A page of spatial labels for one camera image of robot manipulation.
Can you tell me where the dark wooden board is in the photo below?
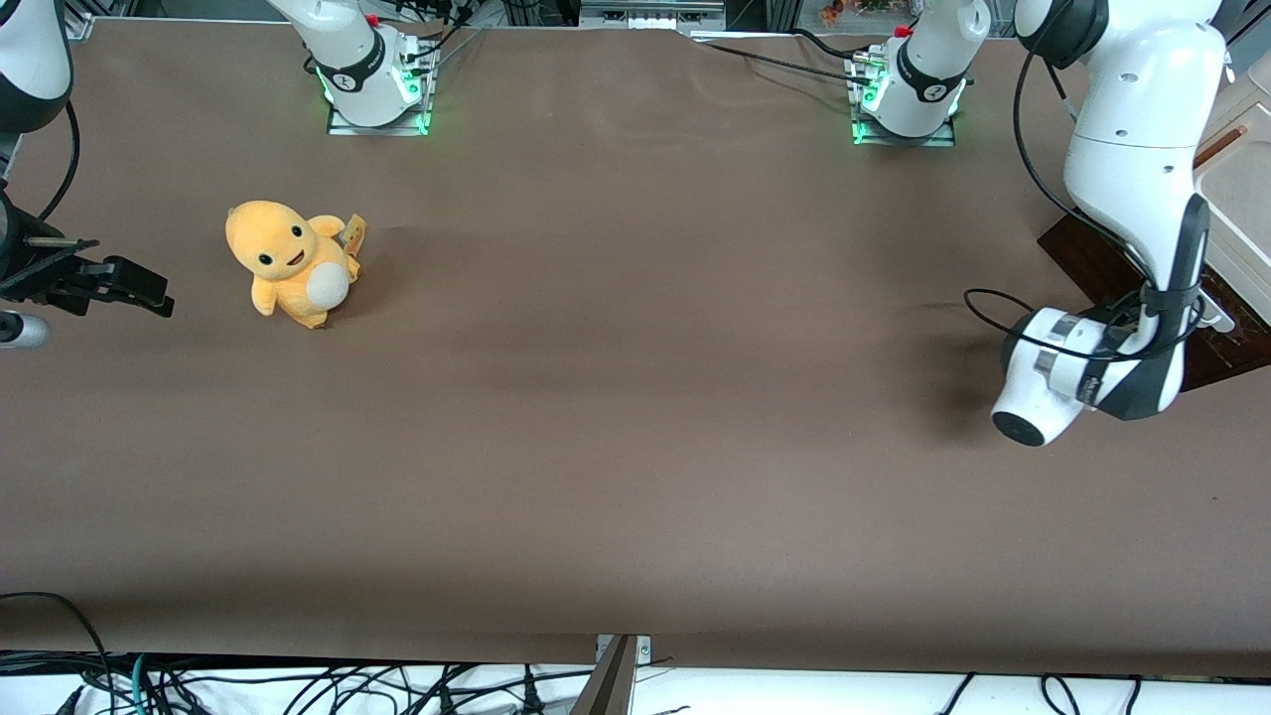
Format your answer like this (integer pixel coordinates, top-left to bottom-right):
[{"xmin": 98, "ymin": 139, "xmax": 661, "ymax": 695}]
[{"xmin": 1038, "ymin": 214, "xmax": 1271, "ymax": 394}]

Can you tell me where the black cable on table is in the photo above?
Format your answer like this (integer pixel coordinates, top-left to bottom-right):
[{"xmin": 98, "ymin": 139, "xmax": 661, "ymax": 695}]
[{"xmin": 690, "ymin": 28, "xmax": 877, "ymax": 86}]

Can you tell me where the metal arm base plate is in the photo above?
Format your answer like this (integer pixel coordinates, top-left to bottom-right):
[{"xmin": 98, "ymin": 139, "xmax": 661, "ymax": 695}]
[
  {"xmin": 851, "ymin": 60, "xmax": 957, "ymax": 149},
  {"xmin": 327, "ymin": 60, "xmax": 435, "ymax": 138}
]

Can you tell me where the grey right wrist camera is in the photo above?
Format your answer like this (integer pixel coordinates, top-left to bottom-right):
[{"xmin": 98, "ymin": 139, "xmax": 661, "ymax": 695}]
[{"xmin": 0, "ymin": 312, "xmax": 51, "ymax": 350}]

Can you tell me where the yellow plush toy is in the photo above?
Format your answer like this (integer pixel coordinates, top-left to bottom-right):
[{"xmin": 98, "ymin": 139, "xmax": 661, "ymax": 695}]
[{"xmin": 224, "ymin": 200, "xmax": 367, "ymax": 331}]

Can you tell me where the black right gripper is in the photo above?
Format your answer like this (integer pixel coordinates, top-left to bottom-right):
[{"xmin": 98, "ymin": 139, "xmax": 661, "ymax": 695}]
[{"xmin": 0, "ymin": 189, "xmax": 176, "ymax": 319}]

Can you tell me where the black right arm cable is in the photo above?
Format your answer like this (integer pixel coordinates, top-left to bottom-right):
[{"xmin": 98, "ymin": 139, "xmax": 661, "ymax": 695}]
[{"xmin": 38, "ymin": 99, "xmax": 82, "ymax": 223}]

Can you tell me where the grey camera mount bar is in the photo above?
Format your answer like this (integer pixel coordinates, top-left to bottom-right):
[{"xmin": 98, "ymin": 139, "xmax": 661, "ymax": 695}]
[{"xmin": 568, "ymin": 634, "xmax": 653, "ymax": 715}]

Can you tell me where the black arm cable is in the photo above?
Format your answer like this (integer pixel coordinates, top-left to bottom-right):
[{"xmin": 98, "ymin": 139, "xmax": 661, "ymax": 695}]
[
  {"xmin": 963, "ymin": 40, "xmax": 1210, "ymax": 364},
  {"xmin": 38, "ymin": 99, "xmax": 82, "ymax": 223}
]

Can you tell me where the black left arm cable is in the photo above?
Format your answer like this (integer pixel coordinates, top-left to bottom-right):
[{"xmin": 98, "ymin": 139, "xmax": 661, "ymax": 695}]
[{"xmin": 963, "ymin": 40, "xmax": 1210, "ymax": 364}]

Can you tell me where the black looped floor cable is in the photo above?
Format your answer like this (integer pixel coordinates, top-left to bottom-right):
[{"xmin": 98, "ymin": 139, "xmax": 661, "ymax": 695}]
[{"xmin": 0, "ymin": 592, "xmax": 118, "ymax": 715}]

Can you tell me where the grey metal rail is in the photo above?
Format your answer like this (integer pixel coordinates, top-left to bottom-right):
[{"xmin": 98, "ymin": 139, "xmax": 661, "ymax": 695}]
[{"xmin": 579, "ymin": 0, "xmax": 728, "ymax": 31}]

